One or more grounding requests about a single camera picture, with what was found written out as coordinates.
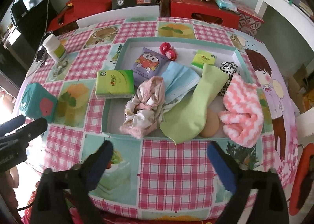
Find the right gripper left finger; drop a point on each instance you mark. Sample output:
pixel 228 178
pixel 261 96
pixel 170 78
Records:
pixel 50 202

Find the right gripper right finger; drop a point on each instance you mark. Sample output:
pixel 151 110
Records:
pixel 270 205

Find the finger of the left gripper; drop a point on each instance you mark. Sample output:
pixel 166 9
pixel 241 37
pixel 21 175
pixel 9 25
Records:
pixel 11 125
pixel 25 134

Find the pink white fuzzy sock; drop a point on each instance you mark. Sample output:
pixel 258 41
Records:
pixel 243 117

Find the beige makeup sponge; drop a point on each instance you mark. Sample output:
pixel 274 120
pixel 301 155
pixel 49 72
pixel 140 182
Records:
pixel 211 125

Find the pink white cloth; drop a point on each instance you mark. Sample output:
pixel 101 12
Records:
pixel 142 110

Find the light green sock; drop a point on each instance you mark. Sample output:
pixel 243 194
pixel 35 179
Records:
pixel 188 118

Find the light blue face mask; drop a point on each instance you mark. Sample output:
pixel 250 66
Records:
pixel 178 80

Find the green tissue pack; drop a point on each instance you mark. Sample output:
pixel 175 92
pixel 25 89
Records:
pixel 114 84
pixel 203 57

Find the teal tissue cube box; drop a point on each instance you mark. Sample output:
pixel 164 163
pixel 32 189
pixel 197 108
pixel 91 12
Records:
pixel 37 103

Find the red chair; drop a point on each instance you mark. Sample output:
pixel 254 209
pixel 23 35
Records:
pixel 303 181

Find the pink plaid patchwork tablecloth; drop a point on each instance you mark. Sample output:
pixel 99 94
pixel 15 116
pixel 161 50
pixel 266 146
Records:
pixel 152 178

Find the white pill bottle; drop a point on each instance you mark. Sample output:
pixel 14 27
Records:
pixel 54 48

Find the black monitor screen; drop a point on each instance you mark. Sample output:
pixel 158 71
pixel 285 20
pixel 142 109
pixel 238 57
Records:
pixel 29 20

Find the white teal tray box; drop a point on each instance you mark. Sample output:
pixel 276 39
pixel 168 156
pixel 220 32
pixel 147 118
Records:
pixel 113 112

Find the black white leopard scrunchie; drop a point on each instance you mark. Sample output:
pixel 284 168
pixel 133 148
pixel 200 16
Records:
pixel 230 68

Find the purple snack packet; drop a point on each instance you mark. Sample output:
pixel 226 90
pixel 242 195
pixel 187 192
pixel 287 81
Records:
pixel 147 65

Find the red patterned gift box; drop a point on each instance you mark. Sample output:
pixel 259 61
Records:
pixel 249 20

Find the black box with gauge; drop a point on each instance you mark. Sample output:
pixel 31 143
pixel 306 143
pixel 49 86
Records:
pixel 118 4

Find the blue wet wipes pack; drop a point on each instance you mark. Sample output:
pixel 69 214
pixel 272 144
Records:
pixel 226 5

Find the red cardboard box with handle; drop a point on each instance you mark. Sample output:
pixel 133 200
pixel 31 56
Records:
pixel 182 11

